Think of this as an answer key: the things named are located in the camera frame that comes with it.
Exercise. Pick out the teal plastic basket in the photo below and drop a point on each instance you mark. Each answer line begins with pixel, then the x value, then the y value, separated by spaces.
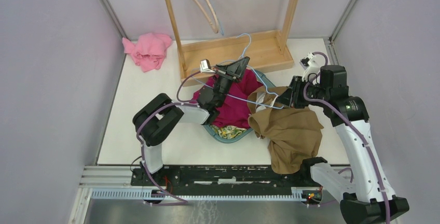
pixel 262 78

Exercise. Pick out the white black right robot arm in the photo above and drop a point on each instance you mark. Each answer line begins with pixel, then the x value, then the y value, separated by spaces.
pixel 370 198

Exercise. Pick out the magenta cloth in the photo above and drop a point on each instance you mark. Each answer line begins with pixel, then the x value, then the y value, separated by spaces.
pixel 235 110

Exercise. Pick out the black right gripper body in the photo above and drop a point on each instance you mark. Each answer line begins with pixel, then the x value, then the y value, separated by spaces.
pixel 301 101

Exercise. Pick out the yellow patterned cloth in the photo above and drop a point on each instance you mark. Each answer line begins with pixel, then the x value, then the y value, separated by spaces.
pixel 228 131

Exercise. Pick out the white slotted cable duct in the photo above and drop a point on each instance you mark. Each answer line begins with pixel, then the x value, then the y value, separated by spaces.
pixel 220 197

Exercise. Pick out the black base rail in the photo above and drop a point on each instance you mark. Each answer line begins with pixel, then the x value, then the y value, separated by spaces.
pixel 223 181

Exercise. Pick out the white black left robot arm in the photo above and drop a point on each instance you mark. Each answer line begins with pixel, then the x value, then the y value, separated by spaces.
pixel 155 121

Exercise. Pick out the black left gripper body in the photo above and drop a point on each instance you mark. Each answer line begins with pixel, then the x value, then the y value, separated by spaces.
pixel 224 82

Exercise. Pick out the beige wooden hanger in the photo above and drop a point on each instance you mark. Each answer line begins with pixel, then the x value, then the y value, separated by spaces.
pixel 202 2

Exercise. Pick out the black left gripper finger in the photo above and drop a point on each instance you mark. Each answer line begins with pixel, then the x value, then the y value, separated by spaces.
pixel 238 74
pixel 240 63

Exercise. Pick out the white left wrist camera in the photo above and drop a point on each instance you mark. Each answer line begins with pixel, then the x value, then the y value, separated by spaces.
pixel 205 67

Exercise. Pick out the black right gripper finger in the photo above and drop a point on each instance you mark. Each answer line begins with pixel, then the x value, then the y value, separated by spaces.
pixel 292 99
pixel 283 98

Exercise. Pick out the pink crumpled cloth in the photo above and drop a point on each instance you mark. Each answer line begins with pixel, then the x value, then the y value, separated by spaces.
pixel 149 52

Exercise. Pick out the brown skirt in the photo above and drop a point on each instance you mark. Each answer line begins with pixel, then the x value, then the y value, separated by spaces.
pixel 293 134

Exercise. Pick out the wooden clothes rack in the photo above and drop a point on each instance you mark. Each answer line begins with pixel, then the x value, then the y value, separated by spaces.
pixel 267 50

